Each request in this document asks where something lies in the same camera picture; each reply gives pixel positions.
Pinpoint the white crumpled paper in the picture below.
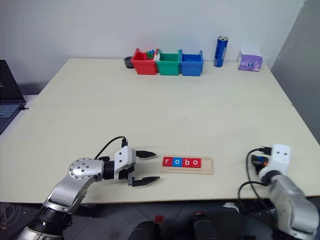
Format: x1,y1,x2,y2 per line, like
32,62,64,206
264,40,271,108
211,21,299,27
222,202,240,213

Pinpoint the blue plastic bin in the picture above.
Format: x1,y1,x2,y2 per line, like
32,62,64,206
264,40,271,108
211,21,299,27
178,49,204,77

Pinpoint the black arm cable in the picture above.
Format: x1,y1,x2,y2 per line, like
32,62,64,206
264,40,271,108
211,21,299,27
237,145,278,228
93,135,129,161

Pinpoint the purple tissue pack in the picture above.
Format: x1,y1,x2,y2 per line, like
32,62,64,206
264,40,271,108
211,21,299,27
237,45,264,71

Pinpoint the blue drink can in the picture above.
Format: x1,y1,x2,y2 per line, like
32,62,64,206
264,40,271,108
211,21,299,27
213,35,229,68

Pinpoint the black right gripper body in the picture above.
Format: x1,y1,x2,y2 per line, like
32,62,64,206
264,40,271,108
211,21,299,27
250,154,270,175

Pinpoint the wooden letter tray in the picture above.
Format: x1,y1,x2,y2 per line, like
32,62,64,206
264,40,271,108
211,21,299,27
159,156,215,175

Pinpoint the black round holder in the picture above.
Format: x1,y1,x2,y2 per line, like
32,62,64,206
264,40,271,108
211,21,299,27
123,56,135,69

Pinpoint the red plastic bin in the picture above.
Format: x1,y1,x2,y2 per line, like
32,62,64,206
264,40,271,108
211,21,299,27
130,48,158,76

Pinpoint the dark laptop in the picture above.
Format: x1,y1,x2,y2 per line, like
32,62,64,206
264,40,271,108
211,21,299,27
0,59,27,136

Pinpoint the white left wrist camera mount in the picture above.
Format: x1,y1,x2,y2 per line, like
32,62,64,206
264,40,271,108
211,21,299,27
113,146,138,183

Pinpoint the dark rounded shape red top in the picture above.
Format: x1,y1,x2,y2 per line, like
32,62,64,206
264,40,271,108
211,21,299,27
191,211,221,240

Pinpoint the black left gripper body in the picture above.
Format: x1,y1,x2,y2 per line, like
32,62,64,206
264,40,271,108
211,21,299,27
118,161,138,187

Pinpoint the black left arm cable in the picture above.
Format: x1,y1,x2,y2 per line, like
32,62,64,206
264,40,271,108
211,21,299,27
93,135,129,161

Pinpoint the white floor cable bundle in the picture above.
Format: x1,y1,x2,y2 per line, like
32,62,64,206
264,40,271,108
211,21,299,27
0,202,22,230

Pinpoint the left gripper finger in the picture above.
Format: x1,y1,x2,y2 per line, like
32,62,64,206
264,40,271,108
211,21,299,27
131,176,161,188
136,149,158,159

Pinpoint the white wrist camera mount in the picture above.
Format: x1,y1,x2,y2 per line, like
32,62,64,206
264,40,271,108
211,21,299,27
258,143,292,181
113,146,138,183

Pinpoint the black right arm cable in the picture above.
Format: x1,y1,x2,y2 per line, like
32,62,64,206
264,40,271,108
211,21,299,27
237,145,278,228

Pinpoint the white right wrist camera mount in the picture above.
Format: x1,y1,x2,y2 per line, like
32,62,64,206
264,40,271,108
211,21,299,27
258,143,292,181

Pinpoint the green plastic bin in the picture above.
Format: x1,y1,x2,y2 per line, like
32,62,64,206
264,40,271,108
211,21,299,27
155,49,181,76

